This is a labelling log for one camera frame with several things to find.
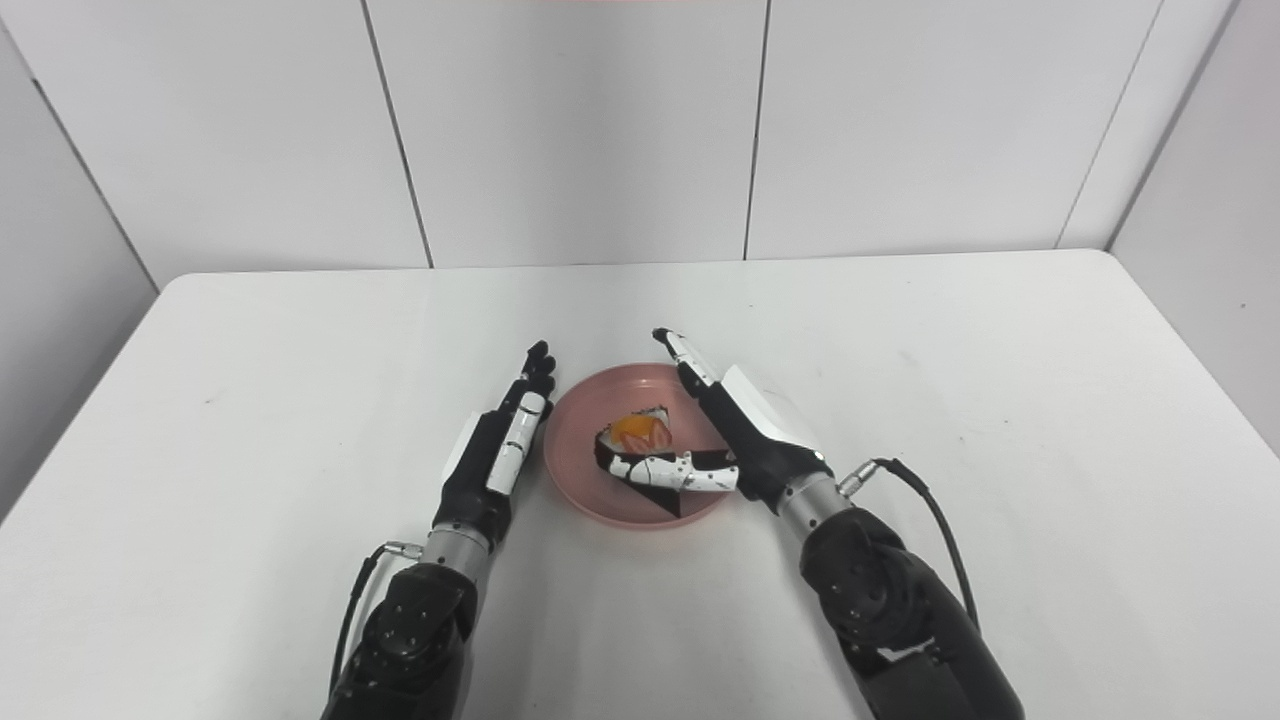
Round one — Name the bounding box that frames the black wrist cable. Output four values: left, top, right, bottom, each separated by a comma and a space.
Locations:
838, 457, 981, 633
328, 540, 426, 703

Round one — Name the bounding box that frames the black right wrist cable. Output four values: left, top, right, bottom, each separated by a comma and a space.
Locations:
838, 457, 981, 633

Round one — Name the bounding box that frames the fruit topped cake slice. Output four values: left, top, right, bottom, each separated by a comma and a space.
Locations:
594, 405, 736, 519

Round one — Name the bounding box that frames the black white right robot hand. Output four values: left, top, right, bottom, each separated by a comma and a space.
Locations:
603, 327, 834, 516

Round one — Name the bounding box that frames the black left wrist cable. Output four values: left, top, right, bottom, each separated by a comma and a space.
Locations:
328, 540, 426, 703

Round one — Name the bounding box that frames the pink round plate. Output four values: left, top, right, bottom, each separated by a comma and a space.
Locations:
543, 364, 746, 531

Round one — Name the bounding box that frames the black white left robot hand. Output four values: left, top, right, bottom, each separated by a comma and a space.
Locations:
432, 340, 558, 546

